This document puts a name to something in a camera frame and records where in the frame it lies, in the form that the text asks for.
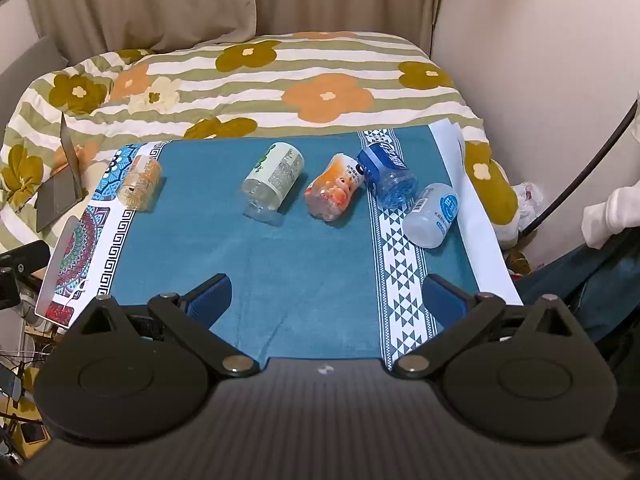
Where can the grey headboard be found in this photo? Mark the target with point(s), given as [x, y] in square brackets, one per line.
[25, 67]

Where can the clear cup with orange print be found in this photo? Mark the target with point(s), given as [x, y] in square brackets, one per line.
[141, 182]

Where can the clear bottle with green label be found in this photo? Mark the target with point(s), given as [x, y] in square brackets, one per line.
[275, 172]

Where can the beige curtain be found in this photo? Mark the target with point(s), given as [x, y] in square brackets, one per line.
[150, 0]

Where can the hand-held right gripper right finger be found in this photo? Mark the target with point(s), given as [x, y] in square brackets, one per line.
[442, 299]

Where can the grey laptop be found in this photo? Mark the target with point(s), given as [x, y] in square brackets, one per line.
[57, 192]

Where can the black curved pole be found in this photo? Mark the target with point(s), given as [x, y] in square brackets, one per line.
[582, 170]

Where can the white cloth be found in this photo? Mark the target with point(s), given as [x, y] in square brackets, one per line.
[612, 212]

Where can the teal patterned table cloth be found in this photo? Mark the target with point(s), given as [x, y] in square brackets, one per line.
[280, 265]

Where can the clear bottle with dark blue label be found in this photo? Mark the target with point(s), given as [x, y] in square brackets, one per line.
[387, 170]

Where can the clear bottle with orange cartoon label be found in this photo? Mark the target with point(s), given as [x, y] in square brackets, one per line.
[334, 187]

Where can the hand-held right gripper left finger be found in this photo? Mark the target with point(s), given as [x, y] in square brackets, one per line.
[212, 300]

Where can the blue jeans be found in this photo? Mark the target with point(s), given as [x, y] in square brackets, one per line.
[575, 280]

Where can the striped floral blanket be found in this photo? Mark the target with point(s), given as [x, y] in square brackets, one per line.
[260, 85]

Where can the crumpled plastic bag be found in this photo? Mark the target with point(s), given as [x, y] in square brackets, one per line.
[527, 202]

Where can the clear bottle with light blue label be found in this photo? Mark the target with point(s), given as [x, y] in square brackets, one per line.
[432, 215]

